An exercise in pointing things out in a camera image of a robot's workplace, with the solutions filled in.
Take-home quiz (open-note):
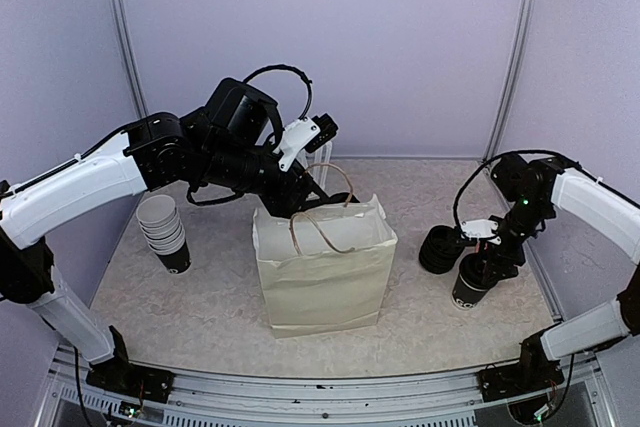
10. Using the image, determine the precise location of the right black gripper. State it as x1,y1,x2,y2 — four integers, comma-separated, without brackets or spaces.
480,194,553,283

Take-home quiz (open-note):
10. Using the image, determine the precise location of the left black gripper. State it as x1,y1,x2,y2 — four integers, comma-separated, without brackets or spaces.
199,138,330,218

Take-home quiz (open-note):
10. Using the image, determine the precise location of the black paper coffee cup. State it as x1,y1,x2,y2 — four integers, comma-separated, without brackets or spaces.
452,270,491,310

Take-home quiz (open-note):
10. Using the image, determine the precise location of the cream paper takeout bag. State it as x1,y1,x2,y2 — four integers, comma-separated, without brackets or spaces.
252,194,398,338

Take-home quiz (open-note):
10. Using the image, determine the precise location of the black plastic cup lid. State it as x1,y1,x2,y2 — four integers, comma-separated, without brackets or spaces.
459,253,498,291

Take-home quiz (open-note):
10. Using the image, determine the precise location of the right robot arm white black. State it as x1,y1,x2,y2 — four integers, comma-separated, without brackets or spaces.
491,152,639,391

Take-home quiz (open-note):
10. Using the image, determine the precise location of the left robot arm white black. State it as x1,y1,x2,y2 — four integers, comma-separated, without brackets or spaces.
1,78,339,392

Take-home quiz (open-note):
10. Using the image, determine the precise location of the cup holding white straws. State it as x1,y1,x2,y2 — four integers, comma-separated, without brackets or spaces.
297,141,333,189

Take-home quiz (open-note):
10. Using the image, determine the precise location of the stack of black lids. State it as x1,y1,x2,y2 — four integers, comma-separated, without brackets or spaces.
418,225,476,275

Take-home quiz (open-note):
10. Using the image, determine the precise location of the stack of paper cups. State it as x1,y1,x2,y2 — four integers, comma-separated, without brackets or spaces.
136,194,191,275

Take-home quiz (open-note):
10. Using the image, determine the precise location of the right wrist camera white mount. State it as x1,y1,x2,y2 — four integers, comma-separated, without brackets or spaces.
461,219,501,245

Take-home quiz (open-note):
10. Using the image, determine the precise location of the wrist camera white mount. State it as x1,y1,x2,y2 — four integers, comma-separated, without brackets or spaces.
461,219,501,245
274,113,339,172

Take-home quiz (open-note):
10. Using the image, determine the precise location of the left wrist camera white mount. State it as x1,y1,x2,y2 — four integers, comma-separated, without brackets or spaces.
274,113,339,172

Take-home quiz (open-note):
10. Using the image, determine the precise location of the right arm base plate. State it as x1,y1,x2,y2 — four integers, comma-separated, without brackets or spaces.
477,363,565,402

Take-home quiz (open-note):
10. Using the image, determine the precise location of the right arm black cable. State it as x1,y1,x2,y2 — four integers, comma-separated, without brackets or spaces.
452,149,584,233

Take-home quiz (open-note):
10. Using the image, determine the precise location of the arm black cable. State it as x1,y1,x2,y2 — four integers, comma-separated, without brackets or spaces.
452,149,584,233
0,64,316,208

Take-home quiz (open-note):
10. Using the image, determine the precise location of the aluminium front frame rail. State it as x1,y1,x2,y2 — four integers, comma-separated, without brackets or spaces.
34,344,616,427

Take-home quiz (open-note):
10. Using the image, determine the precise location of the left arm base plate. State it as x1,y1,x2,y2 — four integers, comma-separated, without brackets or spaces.
86,362,175,404

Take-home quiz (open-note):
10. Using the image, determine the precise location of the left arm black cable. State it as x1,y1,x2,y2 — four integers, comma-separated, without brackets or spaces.
0,64,316,208

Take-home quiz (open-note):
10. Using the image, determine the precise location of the right aluminium corner post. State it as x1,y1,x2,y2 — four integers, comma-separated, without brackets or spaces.
483,0,535,160

